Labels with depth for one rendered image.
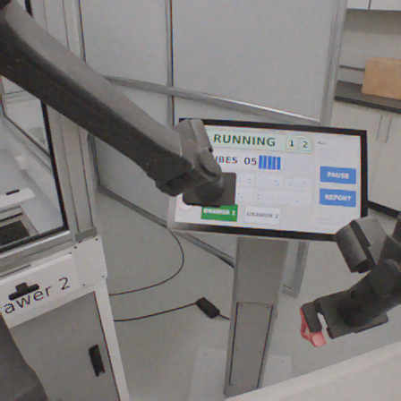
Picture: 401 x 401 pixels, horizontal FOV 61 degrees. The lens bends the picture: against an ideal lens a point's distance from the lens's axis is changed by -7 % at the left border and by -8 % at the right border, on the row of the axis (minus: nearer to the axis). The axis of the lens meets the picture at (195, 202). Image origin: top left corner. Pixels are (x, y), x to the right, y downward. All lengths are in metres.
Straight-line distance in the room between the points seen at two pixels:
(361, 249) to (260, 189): 0.48
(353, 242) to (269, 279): 0.66
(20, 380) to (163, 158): 0.34
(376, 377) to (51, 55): 0.36
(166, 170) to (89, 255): 0.54
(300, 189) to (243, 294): 0.43
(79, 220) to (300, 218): 0.56
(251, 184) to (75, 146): 0.45
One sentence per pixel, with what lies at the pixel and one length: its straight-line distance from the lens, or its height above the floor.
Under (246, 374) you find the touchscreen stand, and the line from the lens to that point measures 1.54.
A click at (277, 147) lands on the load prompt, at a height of 1.15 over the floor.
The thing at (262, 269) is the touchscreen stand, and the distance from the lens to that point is 1.13.
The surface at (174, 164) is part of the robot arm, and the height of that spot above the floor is 1.29.
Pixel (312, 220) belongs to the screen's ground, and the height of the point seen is 1.00.
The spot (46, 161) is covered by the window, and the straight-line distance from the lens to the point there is 0.86.
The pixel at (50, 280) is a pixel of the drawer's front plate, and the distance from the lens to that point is 0.96.
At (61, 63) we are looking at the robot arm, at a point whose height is 1.43.
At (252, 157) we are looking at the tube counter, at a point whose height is 1.12.
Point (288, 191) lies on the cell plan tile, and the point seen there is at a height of 1.05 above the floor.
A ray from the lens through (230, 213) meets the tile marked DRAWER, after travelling 0.93.
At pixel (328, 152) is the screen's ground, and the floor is 1.14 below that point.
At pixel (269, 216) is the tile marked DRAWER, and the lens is 0.93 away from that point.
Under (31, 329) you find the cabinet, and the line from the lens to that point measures 1.08.
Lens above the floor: 1.48
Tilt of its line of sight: 29 degrees down
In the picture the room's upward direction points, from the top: straight up
